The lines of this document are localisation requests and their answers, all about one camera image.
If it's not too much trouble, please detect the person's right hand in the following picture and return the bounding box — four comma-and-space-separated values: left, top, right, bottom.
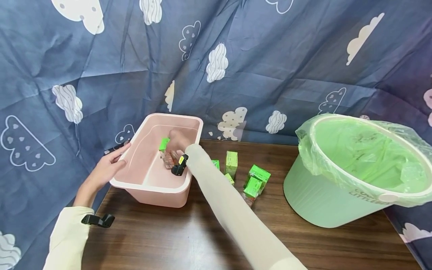
168, 129, 194, 157

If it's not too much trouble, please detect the person's left hand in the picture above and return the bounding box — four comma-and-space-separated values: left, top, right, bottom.
87, 142, 132, 192

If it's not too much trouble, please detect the pink plastic bin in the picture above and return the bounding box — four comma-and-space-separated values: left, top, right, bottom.
109, 113, 204, 209

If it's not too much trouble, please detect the person's left forearm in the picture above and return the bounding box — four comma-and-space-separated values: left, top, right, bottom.
43, 181, 102, 270

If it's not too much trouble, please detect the person's right forearm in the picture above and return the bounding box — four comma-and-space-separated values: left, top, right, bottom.
184, 143, 308, 270

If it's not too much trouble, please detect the clear plastic packet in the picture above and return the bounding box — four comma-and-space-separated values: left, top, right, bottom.
242, 192, 258, 207
160, 150, 180, 170

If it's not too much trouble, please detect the black wrist band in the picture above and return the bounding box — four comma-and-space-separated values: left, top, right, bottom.
171, 153, 189, 177
81, 213, 116, 228

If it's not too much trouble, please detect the tall green box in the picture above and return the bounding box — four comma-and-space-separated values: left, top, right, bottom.
224, 151, 239, 179

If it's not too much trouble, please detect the light green plastic bucket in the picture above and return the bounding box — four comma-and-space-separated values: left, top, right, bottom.
283, 115, 432, 229

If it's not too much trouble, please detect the green plastic bag liner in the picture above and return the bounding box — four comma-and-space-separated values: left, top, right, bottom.
295, 113, 432, 208

